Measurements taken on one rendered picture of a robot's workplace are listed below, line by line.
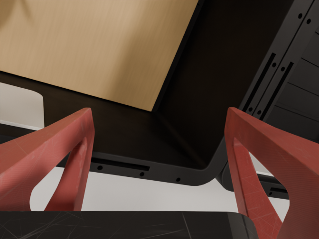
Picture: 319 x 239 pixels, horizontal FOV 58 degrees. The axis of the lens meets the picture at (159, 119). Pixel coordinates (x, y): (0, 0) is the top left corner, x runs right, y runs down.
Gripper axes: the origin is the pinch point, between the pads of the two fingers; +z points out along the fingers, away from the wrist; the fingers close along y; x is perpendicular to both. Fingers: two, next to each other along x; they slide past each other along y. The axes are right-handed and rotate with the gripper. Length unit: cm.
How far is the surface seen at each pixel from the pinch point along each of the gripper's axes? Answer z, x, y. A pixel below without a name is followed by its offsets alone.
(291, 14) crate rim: 8.5, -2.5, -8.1
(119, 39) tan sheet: 14.3, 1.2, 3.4
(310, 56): 21.7, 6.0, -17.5
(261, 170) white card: 8.3, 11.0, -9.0
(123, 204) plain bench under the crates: 22.0, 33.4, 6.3
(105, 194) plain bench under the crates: 21.5, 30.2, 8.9
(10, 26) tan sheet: 11.6, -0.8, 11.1
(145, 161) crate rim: 3.7, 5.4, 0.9
